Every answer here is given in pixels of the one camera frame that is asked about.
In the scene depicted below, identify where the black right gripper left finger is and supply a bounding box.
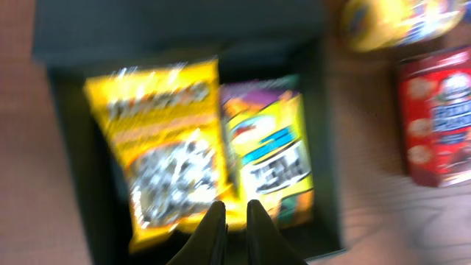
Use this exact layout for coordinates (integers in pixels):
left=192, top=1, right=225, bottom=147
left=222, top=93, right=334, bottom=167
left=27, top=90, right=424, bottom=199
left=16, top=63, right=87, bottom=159
left=167, top=201, right=227, bottom=265

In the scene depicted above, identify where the red hello panda box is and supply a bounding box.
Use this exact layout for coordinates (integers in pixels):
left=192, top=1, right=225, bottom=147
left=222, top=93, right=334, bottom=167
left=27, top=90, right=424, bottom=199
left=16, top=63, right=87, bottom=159
left=398, top=46, right=470, bottom=187

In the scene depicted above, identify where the green pretz box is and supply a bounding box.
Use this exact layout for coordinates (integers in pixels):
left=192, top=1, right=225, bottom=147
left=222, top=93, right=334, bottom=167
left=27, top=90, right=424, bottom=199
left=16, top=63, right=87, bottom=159
left=220, top=75, right=314, bottom=228

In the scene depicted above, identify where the yellow snack bag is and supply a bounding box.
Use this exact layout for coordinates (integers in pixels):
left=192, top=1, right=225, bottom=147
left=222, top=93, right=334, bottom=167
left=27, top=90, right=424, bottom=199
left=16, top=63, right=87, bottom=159
left=84, top=58, right=246, bottom=253

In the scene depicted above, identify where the right gripper black triangular right finger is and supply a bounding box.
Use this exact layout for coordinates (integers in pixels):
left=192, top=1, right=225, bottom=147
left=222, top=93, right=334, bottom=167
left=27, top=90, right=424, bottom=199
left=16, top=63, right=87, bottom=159
left=247, top=199, right=307, bottom=265

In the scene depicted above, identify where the yellow candy jar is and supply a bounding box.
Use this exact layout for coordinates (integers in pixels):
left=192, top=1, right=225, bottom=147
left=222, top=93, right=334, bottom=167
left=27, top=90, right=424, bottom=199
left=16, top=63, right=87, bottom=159
left=339, top=0, right=467, bottom=52

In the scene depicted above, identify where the black gift box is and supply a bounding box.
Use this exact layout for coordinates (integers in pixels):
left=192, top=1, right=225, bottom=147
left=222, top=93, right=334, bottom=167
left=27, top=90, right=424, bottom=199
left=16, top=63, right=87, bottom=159
left=32, top=0, right=345, bottom=264

